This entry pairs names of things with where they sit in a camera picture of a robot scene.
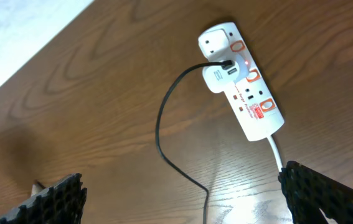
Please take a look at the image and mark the black USB charging cable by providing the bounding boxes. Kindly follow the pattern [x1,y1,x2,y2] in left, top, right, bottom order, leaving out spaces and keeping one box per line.
[155,60,233,224]

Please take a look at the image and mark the white power strip cord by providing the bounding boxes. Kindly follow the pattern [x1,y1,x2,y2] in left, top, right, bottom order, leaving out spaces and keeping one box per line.
[266,135,285,172]

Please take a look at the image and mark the white USB plug adapter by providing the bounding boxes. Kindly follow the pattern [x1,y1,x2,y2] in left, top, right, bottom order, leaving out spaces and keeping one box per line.
[202,54,249,93]

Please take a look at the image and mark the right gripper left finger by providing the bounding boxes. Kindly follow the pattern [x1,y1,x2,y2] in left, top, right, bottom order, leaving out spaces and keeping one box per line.
[0,173,87,224]

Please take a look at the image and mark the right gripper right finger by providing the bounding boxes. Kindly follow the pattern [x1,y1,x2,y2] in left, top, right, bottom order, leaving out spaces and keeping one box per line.
[278,161,353,224]

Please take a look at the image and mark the white power strip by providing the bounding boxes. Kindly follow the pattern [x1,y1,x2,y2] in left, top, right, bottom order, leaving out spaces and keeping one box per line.
[198,22,285,146]

